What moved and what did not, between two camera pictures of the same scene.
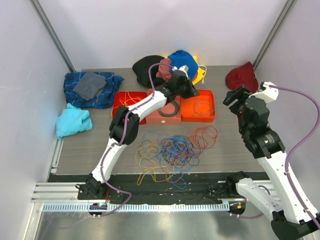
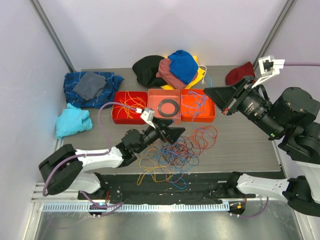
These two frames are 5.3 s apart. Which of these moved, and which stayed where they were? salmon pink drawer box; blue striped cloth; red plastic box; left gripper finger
Moved: left gripper finger
Stayed: salmon pink drawer box; red plastic box; blue striped cloth
